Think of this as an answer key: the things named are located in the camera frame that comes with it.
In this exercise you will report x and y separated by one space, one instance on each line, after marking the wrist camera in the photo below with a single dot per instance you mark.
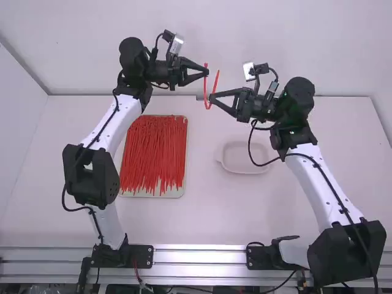
177 46
248 72

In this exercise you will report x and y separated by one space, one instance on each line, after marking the white dish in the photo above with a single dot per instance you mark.
242 159

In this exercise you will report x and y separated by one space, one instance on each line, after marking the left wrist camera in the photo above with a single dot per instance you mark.
177 46

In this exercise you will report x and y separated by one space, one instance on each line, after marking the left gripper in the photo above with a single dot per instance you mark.
162 70

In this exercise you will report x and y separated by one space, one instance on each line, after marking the silver rails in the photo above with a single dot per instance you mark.
199 257

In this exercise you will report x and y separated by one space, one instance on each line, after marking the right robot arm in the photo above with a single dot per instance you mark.
321 183

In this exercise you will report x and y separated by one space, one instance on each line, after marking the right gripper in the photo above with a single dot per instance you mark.
251 105

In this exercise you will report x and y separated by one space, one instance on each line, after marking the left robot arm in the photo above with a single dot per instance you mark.
105 128

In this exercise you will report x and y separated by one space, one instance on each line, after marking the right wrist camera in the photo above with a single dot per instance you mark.
248 72

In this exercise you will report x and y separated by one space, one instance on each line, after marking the pale tray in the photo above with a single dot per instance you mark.
171 196

